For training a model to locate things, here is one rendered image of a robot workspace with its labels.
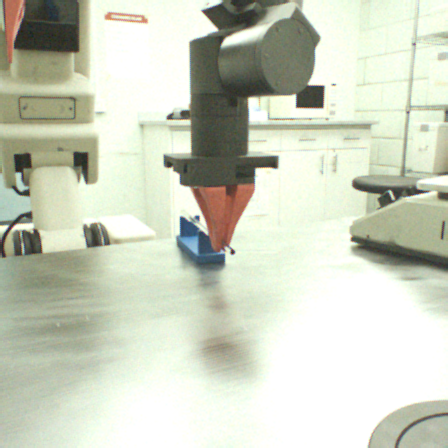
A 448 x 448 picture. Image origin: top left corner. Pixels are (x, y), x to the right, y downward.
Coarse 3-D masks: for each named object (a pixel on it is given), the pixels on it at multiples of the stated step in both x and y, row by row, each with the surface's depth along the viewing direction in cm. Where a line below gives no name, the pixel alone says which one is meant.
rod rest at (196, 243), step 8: (184, 224) 57; (192, 224) 58; (184, 232) 58; (192, 232) 58; (200, 232) 50; (176, 240) 58; (184, 240) 56; (192, 240) 56; (200, 240) 50; (208, 240) 50; (184, 248) 55; (192, 248) 52; (200, 248) 50; (208, 248) 50; (192, 256) 51; (200, 256) 50; (208, 256) 50; (216, 256) 50; (224, 256) 51
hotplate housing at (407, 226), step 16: (432, 192) 56; (384, 208) 54; (400, 208) 52; (416, 208) 50; (432, 208) 49; (352, 224) 57; (368, 224) 55; (384, 224) 53; (400, 224) 52; (416, 224) 50; (432, 224) 49; (352, 240) 57; (368, 240) 56; (384, 240) 54; (400, 240) 52; (416, 240) 51; (432, 240) 49; (416, 256) 51; (432, 256) 50
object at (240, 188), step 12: (192, 168) 41; (204, 168) 41; (216, 168) 41; (228, 168) 42; (180, 180) 42; (192, 180) 41; (204, 180) 41; (216, 180) 42; (228, 180) 42; (240, 180) 42; (252, 180) 43; (228, 192) 45; (240, 192) 43; (252, 192) 43; (228, 204) 48; (240, 204) 44; (228, 216) 45; (240, 216) 44; (228, 228) 45; (228, 240) 46
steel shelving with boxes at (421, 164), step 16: (416, 0) 290; (416, 16) 291; (432, 16) 288; (416, 32) 294; (432, 32) 290; (432, 64) 294; (432, 80) 296; (432, 96) 298; (416, 128) 299; (432, 128) 288; (416, 144) 301; (432, 144) 291; (416, 160) 303; (432, 160) 292; (416, 176) 303
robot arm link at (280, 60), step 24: (216, 0) 41; (216, 24) 43; (264, 24) 35; (288, 24) 34; (240, 48) 36; (264, 48) 34; (288, 48) 35; (312, 48) 36; (240, 72) 36; (264, 72) 34; (288, 72) 35; (312, 72) 37; (240, 96) 40; (264, 96) 38
